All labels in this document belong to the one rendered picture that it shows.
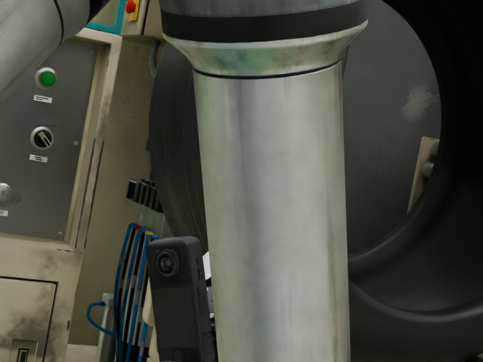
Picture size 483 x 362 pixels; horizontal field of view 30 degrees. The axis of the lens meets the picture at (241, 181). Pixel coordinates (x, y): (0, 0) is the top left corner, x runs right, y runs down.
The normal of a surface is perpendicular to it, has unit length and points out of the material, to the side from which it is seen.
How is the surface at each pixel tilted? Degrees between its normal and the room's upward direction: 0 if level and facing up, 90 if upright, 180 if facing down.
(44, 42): 109
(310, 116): 96
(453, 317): 100
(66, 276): 90
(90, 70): 90
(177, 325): 96
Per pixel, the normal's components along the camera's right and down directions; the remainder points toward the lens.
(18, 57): 0.85, 0.40
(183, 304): -0.47, 0.07
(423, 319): 0.36, 0.30
